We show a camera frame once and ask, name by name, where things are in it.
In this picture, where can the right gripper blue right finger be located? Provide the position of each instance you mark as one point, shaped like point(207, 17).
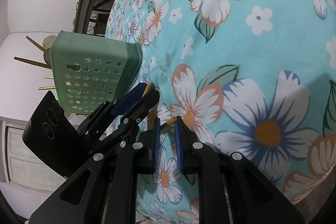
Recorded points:
point(180, 142)

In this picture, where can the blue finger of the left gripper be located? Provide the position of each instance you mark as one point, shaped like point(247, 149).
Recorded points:
point(129, 100)

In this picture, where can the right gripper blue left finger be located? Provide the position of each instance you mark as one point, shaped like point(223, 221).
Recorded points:
point(156, 142)

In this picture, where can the white pearlescent rice paddle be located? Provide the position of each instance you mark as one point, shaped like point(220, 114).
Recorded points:
point(48, 41)

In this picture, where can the white panel door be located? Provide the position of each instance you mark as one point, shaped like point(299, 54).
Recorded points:
point(22, 167)

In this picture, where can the green perforated utensil holder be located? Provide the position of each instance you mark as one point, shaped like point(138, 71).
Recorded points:
point(89, 70)

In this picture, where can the floral blue quilt cover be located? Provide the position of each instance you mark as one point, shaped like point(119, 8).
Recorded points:
point(249, 76)

